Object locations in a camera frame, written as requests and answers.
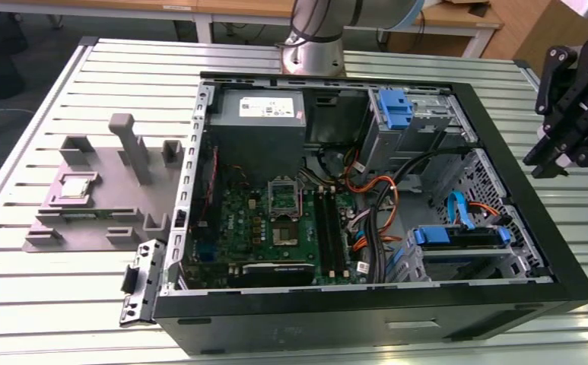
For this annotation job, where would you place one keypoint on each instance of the hard disk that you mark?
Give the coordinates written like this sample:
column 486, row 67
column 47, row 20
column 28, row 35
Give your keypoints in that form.
column 433, row 235

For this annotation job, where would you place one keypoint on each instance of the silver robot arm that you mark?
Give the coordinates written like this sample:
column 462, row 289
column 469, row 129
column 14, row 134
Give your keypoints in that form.
column 314, row 57

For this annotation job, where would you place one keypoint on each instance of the metal disk bay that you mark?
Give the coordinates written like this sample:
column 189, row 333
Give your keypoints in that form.
column 466, row 252

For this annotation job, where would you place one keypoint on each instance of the brown wooden cabinet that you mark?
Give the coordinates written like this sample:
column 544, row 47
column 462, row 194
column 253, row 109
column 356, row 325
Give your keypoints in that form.
column 537, row 30

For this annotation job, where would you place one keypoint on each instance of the blue drive bay latch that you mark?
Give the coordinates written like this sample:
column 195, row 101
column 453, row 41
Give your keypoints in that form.
column 394, row 110

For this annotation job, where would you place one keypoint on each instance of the tall metal drive cage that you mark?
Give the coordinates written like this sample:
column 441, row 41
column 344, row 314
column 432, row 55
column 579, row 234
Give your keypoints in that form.
column 390, row 144

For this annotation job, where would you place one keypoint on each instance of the black RAM slot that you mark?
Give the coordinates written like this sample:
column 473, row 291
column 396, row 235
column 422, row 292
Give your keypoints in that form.
column 326, row 232
column 340, row 232

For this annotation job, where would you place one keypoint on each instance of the grey power supply unit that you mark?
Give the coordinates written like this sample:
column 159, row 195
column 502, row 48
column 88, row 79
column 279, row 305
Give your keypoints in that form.
column 253, row 148

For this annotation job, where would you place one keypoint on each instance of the CPU socket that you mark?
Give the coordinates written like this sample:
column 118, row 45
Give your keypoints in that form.
column 286, row 233

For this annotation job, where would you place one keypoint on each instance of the black PC case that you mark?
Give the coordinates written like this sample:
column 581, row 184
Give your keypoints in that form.
column 324, row 323

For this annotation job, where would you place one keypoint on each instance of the green motherboard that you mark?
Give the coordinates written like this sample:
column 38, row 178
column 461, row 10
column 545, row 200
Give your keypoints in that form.
column 233, row 205

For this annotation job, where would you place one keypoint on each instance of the black graphics card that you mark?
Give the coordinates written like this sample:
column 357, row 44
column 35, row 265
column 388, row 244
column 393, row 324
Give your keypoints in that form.
column 273, row 272

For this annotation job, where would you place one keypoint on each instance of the grey parts rack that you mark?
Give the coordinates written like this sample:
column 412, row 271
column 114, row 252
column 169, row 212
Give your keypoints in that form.
column 120, row 194

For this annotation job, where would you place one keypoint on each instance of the grey hinged slot retainer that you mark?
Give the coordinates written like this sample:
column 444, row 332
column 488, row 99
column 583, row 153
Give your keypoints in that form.
column 146, row 289

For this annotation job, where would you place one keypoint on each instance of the silver CPU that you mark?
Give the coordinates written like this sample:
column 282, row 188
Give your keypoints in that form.
column 75, row 187

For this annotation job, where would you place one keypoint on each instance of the green RAM stick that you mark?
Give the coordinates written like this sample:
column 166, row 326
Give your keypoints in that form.
column 87, row 216

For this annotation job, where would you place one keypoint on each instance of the wooden desk white frame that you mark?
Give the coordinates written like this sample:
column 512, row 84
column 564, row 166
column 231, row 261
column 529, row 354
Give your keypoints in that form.
column 120, row 4

